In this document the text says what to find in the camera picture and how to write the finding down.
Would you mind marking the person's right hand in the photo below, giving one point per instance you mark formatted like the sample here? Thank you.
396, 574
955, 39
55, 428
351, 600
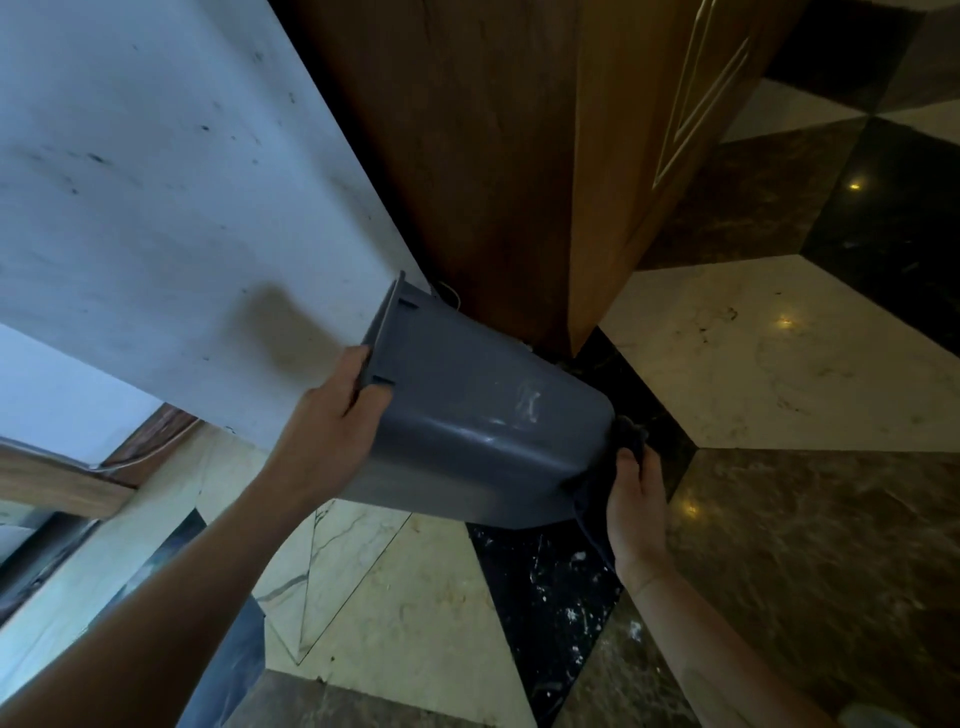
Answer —
637, 517

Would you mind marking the brown wooden wall trim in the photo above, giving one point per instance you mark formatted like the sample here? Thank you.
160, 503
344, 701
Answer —
67, 480

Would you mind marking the person's right fingers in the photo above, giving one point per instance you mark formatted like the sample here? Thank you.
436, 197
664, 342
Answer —
642, 465

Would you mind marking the grey plastic waste bin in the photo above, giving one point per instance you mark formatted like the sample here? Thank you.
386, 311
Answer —
480, 420

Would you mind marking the brown wooden cabinet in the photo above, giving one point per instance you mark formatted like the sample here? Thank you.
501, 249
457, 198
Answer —
525, 150

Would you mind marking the black cloth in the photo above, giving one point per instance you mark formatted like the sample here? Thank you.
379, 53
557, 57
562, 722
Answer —
628, 436

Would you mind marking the dark metal rail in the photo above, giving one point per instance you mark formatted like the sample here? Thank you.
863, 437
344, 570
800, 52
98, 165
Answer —
37, 559

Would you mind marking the person's left hand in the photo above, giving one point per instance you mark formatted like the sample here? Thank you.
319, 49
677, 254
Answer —
322, 442

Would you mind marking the person's right forearm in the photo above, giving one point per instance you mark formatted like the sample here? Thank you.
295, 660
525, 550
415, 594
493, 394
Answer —
705, 652

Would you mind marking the person's left thumb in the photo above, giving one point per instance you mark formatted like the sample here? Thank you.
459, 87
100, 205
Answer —
374, 405

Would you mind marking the person's left forearm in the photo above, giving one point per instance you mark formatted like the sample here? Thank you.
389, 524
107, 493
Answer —
165, 600

